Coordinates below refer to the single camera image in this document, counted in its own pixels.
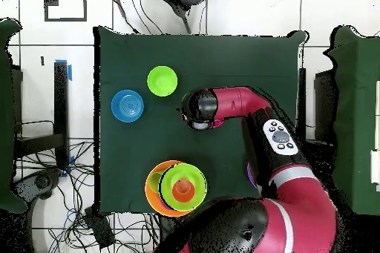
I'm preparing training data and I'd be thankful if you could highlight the large green bowl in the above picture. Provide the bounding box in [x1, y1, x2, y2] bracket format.
[159, 162, 208, 213]

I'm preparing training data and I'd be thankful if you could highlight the red-orange cup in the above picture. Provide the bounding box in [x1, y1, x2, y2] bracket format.
[171, 179, 196, 204]

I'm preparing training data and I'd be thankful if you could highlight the green cup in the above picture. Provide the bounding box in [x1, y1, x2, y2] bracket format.
[147, 171, 165, 194]

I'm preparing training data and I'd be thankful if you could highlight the purple bowl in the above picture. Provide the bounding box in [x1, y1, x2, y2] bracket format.
[246, 162, 258, 189]

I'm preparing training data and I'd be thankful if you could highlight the large orange bowl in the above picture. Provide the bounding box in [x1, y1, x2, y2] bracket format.
[144, 160, 199, 217]

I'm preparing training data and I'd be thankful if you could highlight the small green bowl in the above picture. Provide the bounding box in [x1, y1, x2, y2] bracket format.
[146, 65, 178, 97]

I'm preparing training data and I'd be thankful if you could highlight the blue bowl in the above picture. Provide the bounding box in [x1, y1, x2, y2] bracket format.
[111, 89, 145, 124]

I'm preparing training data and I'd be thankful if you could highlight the dark green table cloth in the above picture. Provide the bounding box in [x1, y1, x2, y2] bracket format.
[93, 25, 309, 217]

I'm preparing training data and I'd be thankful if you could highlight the blue tape strip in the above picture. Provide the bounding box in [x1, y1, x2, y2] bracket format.
[55, 59, 73, 82]

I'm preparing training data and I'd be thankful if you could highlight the black metal stand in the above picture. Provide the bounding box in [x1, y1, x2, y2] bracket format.
[11, 62, 70, 171]

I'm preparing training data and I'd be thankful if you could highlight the black power strip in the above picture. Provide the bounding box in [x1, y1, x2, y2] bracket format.
[83, 206, 116, 250]

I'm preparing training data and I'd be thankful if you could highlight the green cloth covered side table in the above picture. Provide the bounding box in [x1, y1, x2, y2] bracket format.
[0, 17, 28, 214]
[323, 24, 380, 217]

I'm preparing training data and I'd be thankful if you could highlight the white box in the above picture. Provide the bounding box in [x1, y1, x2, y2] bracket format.
[370, 149, 380, 185]

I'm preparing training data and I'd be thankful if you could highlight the bundle of floor cables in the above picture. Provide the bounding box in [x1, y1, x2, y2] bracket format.
[14, 138, 161, 253]

